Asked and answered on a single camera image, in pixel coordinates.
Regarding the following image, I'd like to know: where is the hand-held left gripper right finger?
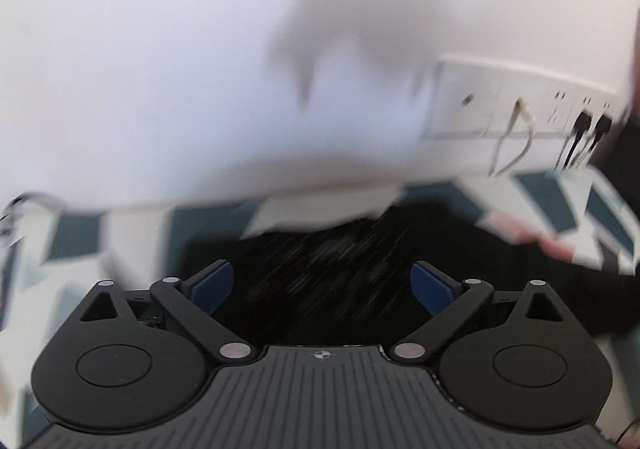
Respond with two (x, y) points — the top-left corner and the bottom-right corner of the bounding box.
(392, 261), (571, 364)

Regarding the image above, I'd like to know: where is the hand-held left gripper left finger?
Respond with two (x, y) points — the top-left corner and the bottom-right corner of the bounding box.
(75, 259), (253, 365)

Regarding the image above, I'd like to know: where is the black sequin knit sweater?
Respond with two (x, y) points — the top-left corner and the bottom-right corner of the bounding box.
(182, 184), (637, 355)

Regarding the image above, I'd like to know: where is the geometric print cloth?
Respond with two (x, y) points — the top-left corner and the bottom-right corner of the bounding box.
(0, 164), (640, 449)

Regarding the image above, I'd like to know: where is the black power plug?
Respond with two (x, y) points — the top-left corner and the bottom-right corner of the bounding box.
(582, 115), (614, 166)
(562, 111), (593, 170)

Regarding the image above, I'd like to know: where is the white coaxial wall socket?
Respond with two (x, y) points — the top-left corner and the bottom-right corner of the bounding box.
(425, 58), (503, 140)

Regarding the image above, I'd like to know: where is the white network cable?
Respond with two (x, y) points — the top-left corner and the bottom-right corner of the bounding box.
(492, 99), (537, 177)

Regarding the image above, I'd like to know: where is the white network wall socket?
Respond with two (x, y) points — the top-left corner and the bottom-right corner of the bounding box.
(492, 76), (551, 138)

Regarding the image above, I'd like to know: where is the white power wall socket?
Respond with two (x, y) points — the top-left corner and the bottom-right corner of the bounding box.
(595, 94), (630, 140)
(565, 90), (601, 140)
(545, 85), (576, 138)

